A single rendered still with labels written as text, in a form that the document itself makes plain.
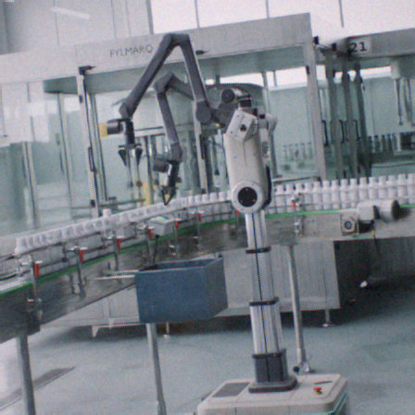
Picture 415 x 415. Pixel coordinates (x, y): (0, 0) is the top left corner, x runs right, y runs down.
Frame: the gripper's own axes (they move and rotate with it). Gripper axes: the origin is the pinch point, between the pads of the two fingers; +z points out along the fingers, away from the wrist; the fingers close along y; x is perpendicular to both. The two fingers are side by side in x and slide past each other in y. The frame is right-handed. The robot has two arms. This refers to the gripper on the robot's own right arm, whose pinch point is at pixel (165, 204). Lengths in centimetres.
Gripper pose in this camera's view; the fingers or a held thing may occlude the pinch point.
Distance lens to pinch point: 546.8
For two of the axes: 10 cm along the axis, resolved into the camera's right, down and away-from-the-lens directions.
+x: 9.4, 2.5, -2.4
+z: -2.2, 9.7, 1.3
